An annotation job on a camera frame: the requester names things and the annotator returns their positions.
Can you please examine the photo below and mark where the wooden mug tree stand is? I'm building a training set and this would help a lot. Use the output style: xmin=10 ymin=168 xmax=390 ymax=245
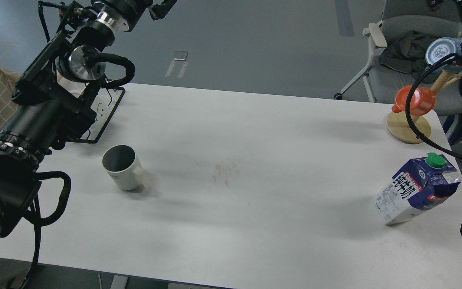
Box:
xmin=385 ymin=70 xmax=462 ymax=144

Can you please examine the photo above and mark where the orange mug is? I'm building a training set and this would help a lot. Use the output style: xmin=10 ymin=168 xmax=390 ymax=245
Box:
xmin=391 ymin=85 xmax=436 ymax=116

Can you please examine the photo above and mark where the blue mug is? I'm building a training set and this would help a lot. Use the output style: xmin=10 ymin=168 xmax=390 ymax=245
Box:
xmin=425 ymin=37 xmax=462 ymax=65

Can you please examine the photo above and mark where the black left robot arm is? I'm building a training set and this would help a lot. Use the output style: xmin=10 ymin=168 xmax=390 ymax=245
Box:
xmin=0 ymin=0 xmax=176 ymax=289

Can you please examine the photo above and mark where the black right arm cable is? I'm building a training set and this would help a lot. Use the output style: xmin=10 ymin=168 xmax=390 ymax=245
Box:
xmin=404 ymin=54 xmax=462 ymax=175

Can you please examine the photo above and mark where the dark green jacket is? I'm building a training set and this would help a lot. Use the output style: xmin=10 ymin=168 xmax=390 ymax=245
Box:
xmin=380 ymin=31 xmax=438 ymax=79

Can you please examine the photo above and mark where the grey office chair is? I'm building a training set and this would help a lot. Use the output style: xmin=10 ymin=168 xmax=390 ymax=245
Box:
xmin=335 ymin=0 xmax=461 ymax=104

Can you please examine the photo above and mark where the blue white milk carton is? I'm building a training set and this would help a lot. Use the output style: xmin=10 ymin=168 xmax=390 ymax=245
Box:
xmin=373 ymin=153 xmax=462 ymax=226

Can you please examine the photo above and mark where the white ribbed mug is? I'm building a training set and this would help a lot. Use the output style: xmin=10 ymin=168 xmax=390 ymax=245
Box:
xmin=101 ymin=144 xmax=151 ymax=191

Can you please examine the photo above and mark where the black wire cup rack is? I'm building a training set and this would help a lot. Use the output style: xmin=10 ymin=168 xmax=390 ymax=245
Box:
xmin=79 ymin=87 xmax=126 ymax=143

